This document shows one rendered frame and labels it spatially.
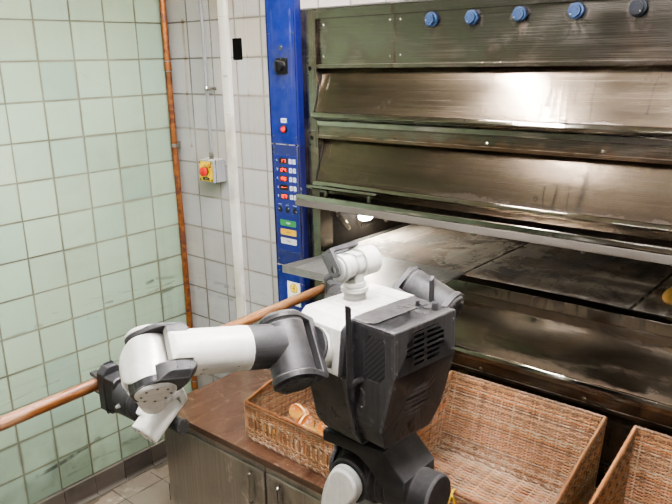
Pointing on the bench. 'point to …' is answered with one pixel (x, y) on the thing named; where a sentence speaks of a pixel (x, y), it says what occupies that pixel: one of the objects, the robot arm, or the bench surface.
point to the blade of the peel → (392, 268)
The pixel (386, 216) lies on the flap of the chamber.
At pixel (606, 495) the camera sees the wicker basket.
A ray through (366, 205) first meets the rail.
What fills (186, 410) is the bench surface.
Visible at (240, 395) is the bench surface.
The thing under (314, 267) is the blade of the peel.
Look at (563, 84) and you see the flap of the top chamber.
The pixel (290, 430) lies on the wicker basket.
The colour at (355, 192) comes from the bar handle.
